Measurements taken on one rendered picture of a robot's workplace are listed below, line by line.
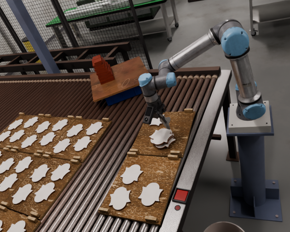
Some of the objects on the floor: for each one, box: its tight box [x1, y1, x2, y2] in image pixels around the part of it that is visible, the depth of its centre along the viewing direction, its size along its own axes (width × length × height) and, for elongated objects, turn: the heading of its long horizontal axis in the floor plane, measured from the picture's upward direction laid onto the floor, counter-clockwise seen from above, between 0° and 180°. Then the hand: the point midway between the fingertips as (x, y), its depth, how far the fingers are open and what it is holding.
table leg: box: [222, 85, 239, 162], centre depth 236 cm, size 12×12×86 cm
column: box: [226, 105, 283, 222], centre depth 196 cm, size 38×38×87 cm
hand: (159, 128), depth 160 cm, fingers open, 14 cm apart
